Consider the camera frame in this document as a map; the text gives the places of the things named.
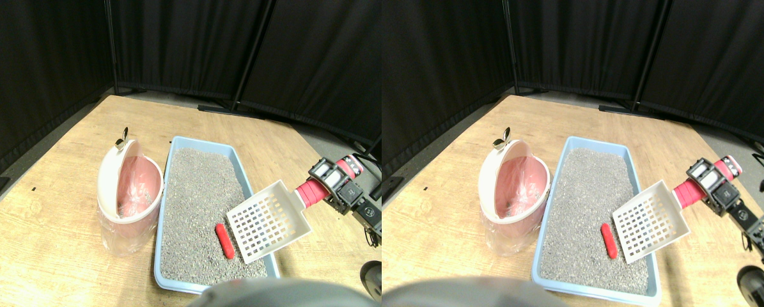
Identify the red lump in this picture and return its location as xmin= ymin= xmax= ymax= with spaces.
xmin=215 ymin=223 xmax=236 ymax=260
xmin=600 ymin=223 xmax=619 ymax=259

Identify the curtain stand foot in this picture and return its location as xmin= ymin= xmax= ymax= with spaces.
xmin=599 ymin=102 xmax=668 ymax=120
xmin=198 ymin=102 xmax=269 ymax=120

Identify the blue litter tray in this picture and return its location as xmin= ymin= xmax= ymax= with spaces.
xmin=532 ymin=136 xmax=662 ymax=306
xmin=153 ymin=136 xmax=281 ymax=295

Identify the curtain stand pole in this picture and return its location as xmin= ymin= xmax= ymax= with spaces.
xmin=502 ymin=0 xmax=518 ymax=97
xmin=631 ymin=0 xmax=670 ymax=111
xmin=231 ymin=0 xmax=274 ymax=111
xmin=104 ymin=0 xmax=120 ymax=95

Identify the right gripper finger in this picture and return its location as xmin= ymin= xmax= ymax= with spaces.
xmin=685 ymin=157 xmax=740 ymax=210
xmin=308 ymin=157 xmax=361 ymax=207

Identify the white bin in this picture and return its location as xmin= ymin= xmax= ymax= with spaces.
xmin=97 ymin=127 xmax=165 ymax=256
xmin=478 ymin=127 xmax=552 ymax=256

